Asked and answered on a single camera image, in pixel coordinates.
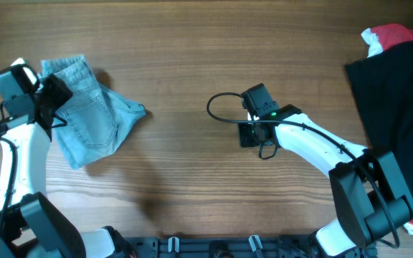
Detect black garment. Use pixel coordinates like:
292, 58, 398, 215
344, 13, 413, 229

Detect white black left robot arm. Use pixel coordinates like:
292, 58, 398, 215
0, 66, 121, 257

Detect light blue denim shorts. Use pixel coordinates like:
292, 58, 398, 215
41, 55, 146, 169

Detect red and white garment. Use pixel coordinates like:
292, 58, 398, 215
361, 24, 413, 57

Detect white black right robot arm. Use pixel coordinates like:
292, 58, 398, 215
239, 102, 413, 257

